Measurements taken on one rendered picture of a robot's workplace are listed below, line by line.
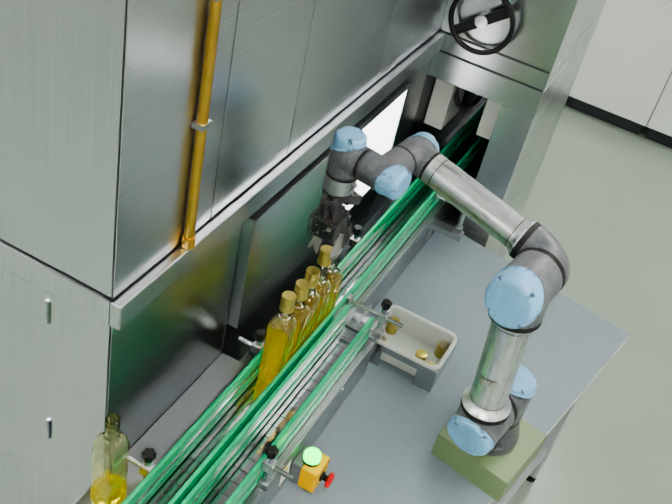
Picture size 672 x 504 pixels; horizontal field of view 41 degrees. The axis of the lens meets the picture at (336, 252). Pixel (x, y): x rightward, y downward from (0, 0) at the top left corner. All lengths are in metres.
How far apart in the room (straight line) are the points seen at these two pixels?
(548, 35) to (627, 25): 2.88
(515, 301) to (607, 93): 4.09
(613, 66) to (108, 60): 4.63
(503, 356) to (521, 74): 1.18
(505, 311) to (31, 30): 1.04
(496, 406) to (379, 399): 0.49
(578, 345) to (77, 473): 1.56
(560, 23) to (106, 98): 1.68
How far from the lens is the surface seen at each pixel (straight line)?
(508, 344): 1.96
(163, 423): 2.17
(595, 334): 2.99
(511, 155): 3.03
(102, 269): 1.67
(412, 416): 2.49
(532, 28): 2.86
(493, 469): 2.35
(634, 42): 5.74
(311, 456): 2.20
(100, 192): 1.57
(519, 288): 1.84
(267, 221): 2.11
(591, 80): 5.86
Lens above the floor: 2.55
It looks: 38 degrees down
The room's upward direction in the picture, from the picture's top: 14 degrees clockwise
